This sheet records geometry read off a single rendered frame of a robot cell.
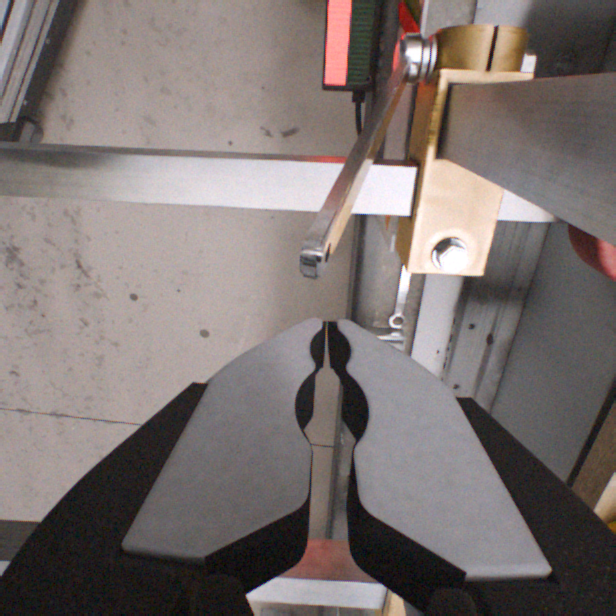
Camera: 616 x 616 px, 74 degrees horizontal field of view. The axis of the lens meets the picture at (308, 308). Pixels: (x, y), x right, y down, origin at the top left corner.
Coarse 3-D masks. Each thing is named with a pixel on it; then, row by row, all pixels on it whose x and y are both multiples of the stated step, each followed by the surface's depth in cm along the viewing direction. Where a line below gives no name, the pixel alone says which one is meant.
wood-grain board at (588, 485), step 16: (608, 416) 31; (608, 432) 31; (592, 448) 32; (608, 448) 30; (592, 464) 32; (608, 464) 30; (576, 480) 34; (592, 480) 32; (608, 480) 30; (592, 496) 32; (608, 496) 31; (608, 512) 32
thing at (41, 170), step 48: (0, 144) 26; (48, 144) 27; (0, 192) 26; (48, 192) 26; (96, 192) 26; (144, 192) 26; (192, 192) 25; (240, 192) 25; (288, 192) 25; (384, 192) 25
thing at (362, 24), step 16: (368, 0) 33; (352, 16) 34; (368, 16) 34; (352, 32) 34; (368, 32) 34; (352, 48) 35; (368, 48) 35; (352, 64) 36; (368, 64) 36; (352, 80) 36
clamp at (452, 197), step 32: (448, 32) 21; (480, 32) 20; (512, 32) 20; (448, 64) 22; (480, 64) 21; (512, 64) 21; (448, 96) 22; (416, 128) 26; (416, 160) 25; (416, 192) 25; (448, 192) 24; (480, 192) 24; (416, 224) 25; (448, 224) 25; (480, 224) 25; (416, 256) 26; (480, 256) 26
